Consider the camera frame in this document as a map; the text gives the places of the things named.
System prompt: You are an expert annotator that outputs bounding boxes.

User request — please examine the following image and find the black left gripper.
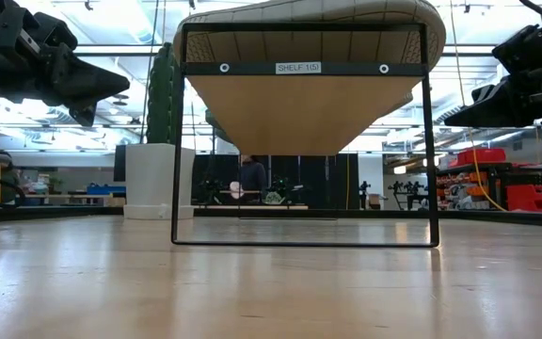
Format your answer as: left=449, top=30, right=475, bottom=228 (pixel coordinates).
left=0, top=0, right=132, bottom=128

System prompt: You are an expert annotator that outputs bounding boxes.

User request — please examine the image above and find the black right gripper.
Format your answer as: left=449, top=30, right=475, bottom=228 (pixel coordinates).
left=443, top=0, right=542, bottom=129

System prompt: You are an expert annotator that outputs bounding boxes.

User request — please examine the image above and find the black frame wooden shelf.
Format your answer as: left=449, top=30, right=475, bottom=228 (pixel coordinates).
left=170, top=22, right=441, bottom=249

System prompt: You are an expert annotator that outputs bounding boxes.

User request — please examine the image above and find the green cactus plant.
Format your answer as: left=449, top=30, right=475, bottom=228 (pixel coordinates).
left=145, top=41, right=181, bottom=146

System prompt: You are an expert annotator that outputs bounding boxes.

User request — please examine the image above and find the red plastic crate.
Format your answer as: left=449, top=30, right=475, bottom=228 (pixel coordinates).
left=454, top=147, right=508, bottom=167

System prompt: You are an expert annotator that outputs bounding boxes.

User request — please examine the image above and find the blue storage bin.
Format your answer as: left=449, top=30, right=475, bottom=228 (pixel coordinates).
left=86, top=184, right=127, bottom=196

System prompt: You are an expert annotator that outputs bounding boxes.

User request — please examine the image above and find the white plant pot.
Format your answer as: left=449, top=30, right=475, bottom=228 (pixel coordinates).
left=124, top=142, right=197, bottom=207

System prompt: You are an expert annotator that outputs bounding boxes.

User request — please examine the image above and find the white plant pot saucer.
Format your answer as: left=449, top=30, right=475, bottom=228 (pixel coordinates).
left=122, top=202, right=197, bottom=221

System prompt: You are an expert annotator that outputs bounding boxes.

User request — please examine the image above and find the black robot arms rack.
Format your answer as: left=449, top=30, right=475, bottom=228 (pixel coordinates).
left=387, top=180, right=430, bottom=212

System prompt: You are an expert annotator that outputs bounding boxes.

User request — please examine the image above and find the person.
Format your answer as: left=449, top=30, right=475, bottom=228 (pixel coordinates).
left=240, top=154, right=269, bottom=204

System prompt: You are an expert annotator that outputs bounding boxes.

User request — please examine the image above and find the black room partition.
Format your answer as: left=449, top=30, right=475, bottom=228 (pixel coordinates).
left=190, top=152, right=361, bottom=211

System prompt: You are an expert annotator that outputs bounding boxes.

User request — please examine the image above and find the thin yellow cord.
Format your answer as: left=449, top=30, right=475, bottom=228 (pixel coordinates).
left=448, top=0, right=508, bottom=213

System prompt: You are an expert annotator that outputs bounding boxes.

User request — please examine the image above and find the black aluminium table frame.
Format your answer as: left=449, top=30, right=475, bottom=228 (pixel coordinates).
left=0, top=204, right=542, bottom=231

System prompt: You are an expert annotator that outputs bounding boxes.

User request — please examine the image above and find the small black tripod camera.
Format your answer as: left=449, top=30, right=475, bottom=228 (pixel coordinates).
left=358, top=180, right=372, bottom=208

